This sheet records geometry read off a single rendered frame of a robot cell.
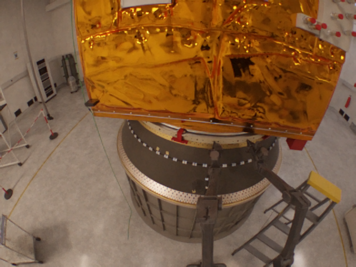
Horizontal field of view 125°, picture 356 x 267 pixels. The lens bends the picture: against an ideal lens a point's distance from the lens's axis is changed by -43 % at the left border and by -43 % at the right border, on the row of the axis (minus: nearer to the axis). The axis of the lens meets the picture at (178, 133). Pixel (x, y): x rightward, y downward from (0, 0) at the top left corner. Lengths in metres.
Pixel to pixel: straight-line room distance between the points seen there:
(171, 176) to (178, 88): 0.73
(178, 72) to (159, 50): 0.18
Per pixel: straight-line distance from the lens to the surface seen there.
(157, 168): 1.43
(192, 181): 1.37
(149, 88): 1.09
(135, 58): 1.06
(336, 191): 1.74
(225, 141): 1.22
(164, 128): 1.25
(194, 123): 1.22
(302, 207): 0.88
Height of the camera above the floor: 2.46
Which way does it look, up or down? 38 degrees down
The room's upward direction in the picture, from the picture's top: 1 degrees clockwise
